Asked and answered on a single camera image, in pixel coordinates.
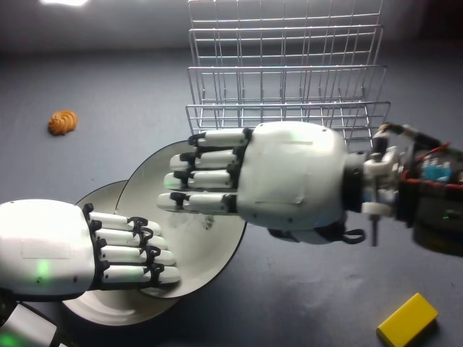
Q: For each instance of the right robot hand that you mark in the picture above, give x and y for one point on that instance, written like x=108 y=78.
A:
x=289 y=173

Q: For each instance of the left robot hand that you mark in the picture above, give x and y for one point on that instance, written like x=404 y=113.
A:
x=43 y=246

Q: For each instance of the yellow rectangular block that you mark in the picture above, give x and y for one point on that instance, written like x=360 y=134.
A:
x=408 y=320

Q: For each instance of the white plate with black rim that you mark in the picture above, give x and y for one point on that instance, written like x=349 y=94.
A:
x=206 y=253
x=108 y=307

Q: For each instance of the orange swirl cookie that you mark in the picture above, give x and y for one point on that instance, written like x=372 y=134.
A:
x=63 y=123

